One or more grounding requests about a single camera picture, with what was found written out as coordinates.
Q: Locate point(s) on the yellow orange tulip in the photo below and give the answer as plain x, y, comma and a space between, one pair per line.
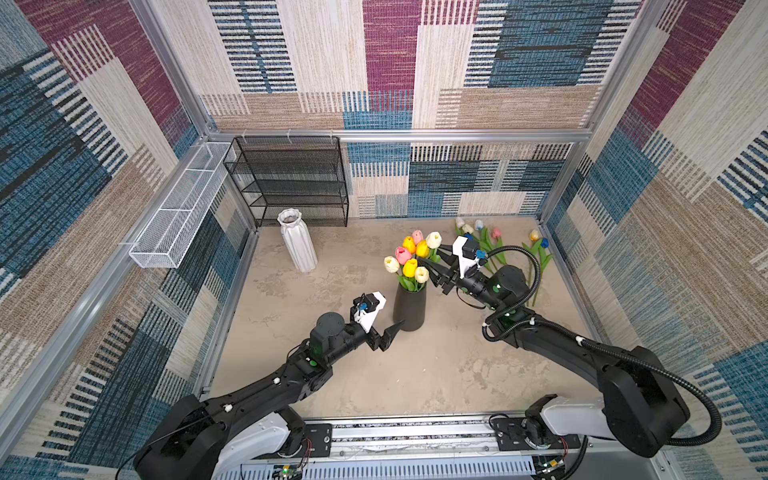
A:
409, 244

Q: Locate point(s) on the cream yellow tulip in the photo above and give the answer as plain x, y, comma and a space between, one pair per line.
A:
533, 236

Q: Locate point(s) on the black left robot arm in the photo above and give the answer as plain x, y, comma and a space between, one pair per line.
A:
201, 439

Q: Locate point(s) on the white wire mesh basket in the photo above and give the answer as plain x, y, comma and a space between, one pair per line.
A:
166, 239

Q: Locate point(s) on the aluminium front rail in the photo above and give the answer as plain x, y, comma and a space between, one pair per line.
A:
448, 447

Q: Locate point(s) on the dark pink tulip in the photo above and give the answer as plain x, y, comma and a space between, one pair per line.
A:
495, 240

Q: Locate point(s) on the small blue tulip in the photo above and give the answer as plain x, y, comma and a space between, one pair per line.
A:
546, 258

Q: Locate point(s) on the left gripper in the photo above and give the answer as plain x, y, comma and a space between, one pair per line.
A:
384, 340

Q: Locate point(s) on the white ribbed ceramic vase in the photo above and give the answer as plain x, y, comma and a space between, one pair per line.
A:
297, 239

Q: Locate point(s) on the black cylindrical vase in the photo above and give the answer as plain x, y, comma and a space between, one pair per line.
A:
409, 309

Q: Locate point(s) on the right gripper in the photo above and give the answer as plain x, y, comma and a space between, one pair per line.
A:
444, 275

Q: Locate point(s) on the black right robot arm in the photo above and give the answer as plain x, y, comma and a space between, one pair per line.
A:
646, 407

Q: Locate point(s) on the black wire shelf rack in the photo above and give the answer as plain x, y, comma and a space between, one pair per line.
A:
302, 172

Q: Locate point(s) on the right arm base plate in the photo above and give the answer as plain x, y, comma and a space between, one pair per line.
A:
524, 434

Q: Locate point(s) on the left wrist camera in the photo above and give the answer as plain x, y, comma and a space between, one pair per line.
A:
365, 309

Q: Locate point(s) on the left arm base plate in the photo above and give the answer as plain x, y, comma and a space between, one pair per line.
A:
313, 440

